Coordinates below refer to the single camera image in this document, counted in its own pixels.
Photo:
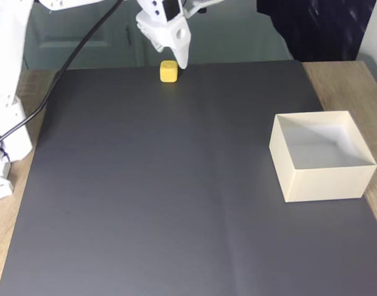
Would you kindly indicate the yellow cube block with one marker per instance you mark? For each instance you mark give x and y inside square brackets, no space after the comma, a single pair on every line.
[168,73]

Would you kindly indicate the white open box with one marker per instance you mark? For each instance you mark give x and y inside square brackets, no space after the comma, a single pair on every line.
[324,185]

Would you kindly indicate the pale green plain door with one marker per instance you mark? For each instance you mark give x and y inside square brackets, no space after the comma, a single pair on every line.
[237,37]

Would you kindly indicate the pale green panelled door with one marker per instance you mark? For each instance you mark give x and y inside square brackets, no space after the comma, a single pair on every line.
[52,31]

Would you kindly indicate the black hanging cloth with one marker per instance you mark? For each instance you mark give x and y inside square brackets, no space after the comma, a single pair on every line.
[314,31]

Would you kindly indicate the dark grey table mat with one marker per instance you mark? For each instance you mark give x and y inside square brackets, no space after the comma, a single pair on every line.
[176,185]

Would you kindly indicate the white camera mount with camera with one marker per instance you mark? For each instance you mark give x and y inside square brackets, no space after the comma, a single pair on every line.
[213,2]

